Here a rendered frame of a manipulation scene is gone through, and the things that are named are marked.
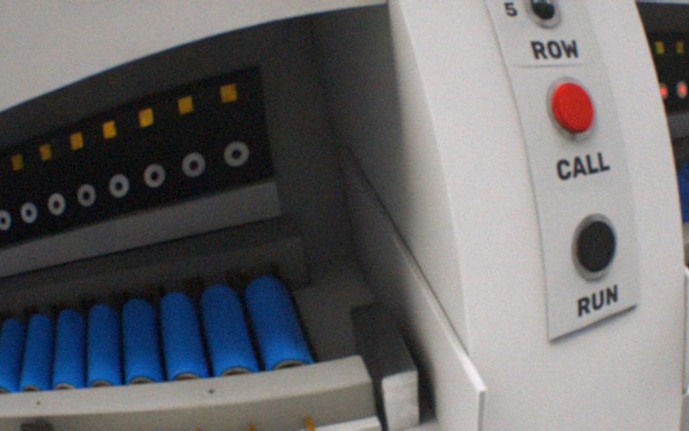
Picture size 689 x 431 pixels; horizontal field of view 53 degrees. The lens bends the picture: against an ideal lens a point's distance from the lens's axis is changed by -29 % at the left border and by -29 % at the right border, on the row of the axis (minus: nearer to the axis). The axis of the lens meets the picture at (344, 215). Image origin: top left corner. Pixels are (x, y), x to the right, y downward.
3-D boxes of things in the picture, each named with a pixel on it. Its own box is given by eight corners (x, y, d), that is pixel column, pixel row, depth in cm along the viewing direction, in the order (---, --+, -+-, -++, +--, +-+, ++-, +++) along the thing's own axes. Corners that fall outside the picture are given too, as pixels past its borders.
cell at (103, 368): (125, 334, 36) (130, 412, 31) (95, 339, 36) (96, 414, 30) (113, 301, 36) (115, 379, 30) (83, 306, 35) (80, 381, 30)
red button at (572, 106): (599, 130, 24) (587, 80, 24) (562, 136, 24) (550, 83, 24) (588, 131, 25) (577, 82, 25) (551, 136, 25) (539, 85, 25)
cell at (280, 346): (292, 310, 37) (322, 392, 32) (250, 317, 37) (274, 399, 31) (284, 272, 37) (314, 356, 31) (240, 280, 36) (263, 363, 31)
